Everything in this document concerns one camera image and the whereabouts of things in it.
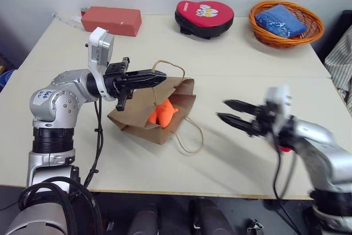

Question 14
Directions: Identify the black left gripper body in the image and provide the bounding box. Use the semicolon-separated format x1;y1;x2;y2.
104;57;135;112

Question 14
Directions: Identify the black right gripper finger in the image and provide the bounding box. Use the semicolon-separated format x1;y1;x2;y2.
223;99;260;115
216;112;253;134

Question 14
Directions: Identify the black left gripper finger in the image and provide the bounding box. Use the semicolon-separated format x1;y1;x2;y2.
129;78;168;91
128;69;168;81

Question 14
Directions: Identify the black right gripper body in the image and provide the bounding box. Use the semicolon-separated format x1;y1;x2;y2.
248;102;279;138

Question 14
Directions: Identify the brown paper bag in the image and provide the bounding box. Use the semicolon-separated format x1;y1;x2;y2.
106;59;205;155

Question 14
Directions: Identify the orange plush toy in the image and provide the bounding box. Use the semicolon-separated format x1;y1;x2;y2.
146;99;179;129

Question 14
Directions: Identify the red brick-shaped block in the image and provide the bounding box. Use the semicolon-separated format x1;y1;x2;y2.
80;6;142;38

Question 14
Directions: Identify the clear plastic wrapper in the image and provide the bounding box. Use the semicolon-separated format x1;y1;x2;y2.
52;12;83;28

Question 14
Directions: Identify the red heart-shaped punch pad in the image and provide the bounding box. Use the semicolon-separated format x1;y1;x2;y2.
174;0;235;41

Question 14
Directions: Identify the blue cloth bundle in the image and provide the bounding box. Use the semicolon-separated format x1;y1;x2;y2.
254;4;308;40

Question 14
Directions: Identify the striped fabric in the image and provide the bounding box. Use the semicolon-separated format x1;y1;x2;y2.
324;25;352;119

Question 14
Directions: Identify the orange wicker basket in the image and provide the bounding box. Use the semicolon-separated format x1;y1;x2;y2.
248;0;326;50

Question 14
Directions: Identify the dark rounded shape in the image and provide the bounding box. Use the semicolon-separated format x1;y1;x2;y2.
189;198;235;235
128;203;160;235

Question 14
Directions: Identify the blue bucket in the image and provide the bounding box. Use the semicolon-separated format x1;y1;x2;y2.
0;69;18;93

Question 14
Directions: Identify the black chair back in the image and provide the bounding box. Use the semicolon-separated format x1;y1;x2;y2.
315;9;352;64

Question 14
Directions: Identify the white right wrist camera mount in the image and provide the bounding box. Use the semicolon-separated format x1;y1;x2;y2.
264;85;293;134

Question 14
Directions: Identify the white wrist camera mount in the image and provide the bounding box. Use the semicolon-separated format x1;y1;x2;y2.
264;85;293;134
85;27;116;101

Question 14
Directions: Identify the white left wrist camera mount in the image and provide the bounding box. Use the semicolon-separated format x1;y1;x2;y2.
85;27;116;101

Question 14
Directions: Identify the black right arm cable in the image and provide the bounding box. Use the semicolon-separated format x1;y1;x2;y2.
271;134;304;235

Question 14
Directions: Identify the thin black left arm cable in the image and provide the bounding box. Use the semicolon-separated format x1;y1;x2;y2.
81;99;105;189

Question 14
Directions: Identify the small metal bracket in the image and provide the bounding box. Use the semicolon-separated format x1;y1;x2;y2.
246;218;265;235

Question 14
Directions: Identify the thick black shoulder cable bundle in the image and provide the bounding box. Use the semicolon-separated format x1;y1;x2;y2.
18;165;104;235

